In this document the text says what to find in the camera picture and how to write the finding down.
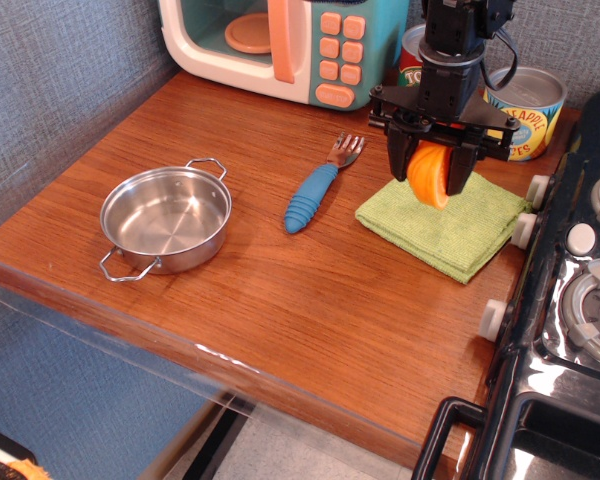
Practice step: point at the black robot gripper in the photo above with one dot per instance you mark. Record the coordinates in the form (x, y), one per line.
(447, 109)

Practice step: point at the orange plastic half orange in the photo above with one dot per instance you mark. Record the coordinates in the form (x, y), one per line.
(427, 173)

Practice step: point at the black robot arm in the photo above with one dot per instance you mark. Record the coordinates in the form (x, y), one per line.
(459, 27)

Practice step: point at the green folded cloth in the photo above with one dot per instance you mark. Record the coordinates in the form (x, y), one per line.
(457, 240)

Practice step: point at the tomato sauce can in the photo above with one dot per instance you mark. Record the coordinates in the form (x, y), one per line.
(410, 63)

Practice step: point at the white stove knob upper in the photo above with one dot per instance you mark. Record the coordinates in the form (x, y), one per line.
(537, 190)

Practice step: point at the white stove knob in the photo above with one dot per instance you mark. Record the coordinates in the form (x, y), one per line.
(492, 318)
(523, 230)
(537, 190)

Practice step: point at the pineapple slices can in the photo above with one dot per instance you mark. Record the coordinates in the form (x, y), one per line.
(535, 98)

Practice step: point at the white stove knob middle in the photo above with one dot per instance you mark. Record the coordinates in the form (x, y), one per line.
(523, 230)

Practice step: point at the teal toy microwave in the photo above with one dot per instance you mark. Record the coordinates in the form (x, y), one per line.
(328, 54)

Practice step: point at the white stove knob lower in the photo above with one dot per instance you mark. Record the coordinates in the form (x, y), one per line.
(492, 318)

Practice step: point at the small steel pan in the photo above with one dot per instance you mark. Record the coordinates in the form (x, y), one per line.
(166, 220)

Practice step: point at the black toy stove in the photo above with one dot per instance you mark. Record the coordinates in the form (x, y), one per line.
(541, 419)

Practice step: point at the orange fuzzy object corner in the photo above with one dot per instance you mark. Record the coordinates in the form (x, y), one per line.
(22, 470)

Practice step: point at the blue handled metal fork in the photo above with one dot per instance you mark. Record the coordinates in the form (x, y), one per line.
(307, 199)

